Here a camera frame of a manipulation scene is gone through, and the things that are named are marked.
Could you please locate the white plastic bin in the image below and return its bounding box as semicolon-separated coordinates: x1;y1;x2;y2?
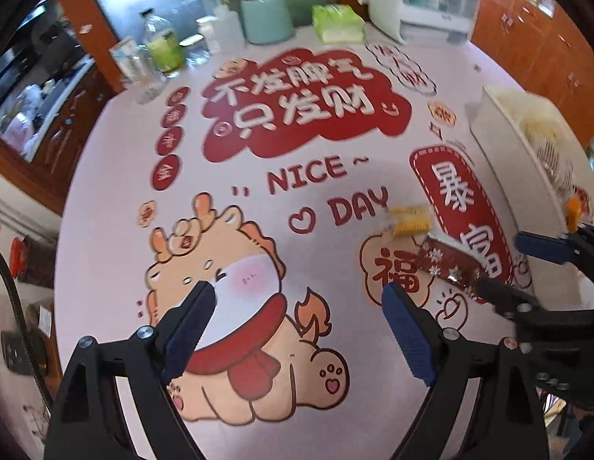
466;84;594;313

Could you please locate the mint green canister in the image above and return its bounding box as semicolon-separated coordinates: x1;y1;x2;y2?
241;0;295;45

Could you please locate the red snowflake snack bar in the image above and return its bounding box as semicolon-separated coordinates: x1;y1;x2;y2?
415;233;487;303

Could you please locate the small clear glass jar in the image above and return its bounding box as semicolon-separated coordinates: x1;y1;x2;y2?
180;33;211;67

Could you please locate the wooden cabinet wall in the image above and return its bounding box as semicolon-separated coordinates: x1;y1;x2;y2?
472;0;594;146

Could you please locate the small yellow snack packet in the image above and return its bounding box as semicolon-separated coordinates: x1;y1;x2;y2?
389;205;432;237

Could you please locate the clear bottle green label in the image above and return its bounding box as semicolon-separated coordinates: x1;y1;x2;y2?
141;8;185;78

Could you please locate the pink printed table mat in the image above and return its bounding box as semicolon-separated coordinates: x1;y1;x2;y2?
55;23;594;460

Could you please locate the green tissue pack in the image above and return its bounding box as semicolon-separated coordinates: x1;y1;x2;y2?
312;4;366;45

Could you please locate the white squeeze bottle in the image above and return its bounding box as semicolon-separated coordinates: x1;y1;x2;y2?
197;4;245;56

